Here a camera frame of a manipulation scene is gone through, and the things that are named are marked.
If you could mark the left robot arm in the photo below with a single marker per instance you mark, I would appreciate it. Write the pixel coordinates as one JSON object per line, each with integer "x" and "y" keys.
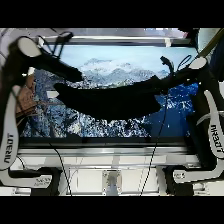
{"x": 8, "y": 136}

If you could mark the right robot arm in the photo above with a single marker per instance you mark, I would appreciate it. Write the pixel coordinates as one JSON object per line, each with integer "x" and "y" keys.
{"x": 213, "y": 133}

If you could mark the tan garment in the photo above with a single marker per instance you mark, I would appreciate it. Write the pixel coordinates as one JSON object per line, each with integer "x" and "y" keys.
{"x": 28, "y": 96}

